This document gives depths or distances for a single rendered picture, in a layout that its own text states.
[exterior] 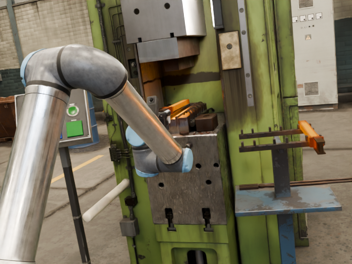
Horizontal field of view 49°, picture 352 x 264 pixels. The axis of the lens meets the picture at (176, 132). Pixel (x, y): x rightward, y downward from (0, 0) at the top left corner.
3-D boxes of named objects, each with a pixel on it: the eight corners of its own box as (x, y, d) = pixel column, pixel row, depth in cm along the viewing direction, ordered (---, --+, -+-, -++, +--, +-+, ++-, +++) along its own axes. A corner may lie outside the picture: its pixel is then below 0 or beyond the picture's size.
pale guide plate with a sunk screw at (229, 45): (241, 67, 181) (237, 31, 177) (222, 69, 183) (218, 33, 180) (241, 67, 183) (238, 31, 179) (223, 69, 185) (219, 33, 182)
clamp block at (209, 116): (213, 131, 179) (212, 117, 178) (196, 132, 182) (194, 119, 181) (218, 125, 190) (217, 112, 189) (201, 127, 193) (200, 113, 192)
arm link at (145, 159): (158, 179, 144) (153, 147, 141) (131, 178, 149) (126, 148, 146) (168, 170, 152) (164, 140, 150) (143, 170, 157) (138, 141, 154)
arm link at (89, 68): (106, 28, 95) (197, 152, 148) (66, 35, 100) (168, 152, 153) (93, 64, 90) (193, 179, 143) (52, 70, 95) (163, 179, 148)
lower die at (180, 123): (189, 132, 183) (186, 115, 181) (150, 135, 189) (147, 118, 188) (207, 116, 222) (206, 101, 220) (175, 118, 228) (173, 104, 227)
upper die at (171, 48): (179, 57, 176) (176, 36, 174) (139, 63, 182) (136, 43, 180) (200, 54, 215) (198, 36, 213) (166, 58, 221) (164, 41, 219)
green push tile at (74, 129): (83, 134, 181) (81, 119, 184) (67, 137, 180) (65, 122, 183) (83, 135, 183) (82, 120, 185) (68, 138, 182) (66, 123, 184)
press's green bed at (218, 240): (236, 310, 192) (226, 224, 182) (166, 305, 203) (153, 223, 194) (249, 252, 243) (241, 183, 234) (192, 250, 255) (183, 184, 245)
